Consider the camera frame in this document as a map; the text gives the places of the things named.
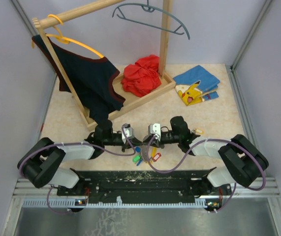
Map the wooden clothes rack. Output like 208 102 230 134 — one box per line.
32 0 175 131

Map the yellow clothes hanger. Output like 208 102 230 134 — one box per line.
31 14 105 59

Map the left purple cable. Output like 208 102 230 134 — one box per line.
18 123 137 215

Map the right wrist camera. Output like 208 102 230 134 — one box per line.
148 123 161 141

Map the dark navy tank top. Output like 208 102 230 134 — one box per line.
31 34 126 123

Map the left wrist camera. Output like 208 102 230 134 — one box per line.
122 124 134 144

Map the blue key tag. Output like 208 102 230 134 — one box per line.
135 147 142 154

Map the blue pikachu cloth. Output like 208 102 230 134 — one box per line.
173 65 220 106

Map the white slotted cable duct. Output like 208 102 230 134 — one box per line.
22 198 219 209

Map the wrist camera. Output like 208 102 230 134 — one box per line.
122 124 134 144
148 123 161 141

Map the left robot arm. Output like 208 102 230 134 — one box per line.
17 120 142 195

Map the steel key organizer yellow handle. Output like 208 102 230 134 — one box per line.
133 146 158 166

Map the grey-blue clothes hanger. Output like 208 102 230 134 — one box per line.
112 1 190 40

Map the purple cable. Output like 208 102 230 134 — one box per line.
18 123 137 215
146 136 267 213

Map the red key tag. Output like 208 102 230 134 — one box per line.
152 153 161 162

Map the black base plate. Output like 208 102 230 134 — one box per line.
57 170 232 205

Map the green key tag on ring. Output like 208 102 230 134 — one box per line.
132 154 142 163

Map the red crumpled cloth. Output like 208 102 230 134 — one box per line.
121 55 161 97

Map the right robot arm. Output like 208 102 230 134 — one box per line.
143 116 269 195

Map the small yellow tag key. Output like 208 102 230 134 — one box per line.
192 128 205 135

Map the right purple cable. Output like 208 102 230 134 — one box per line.
146 136 267 213

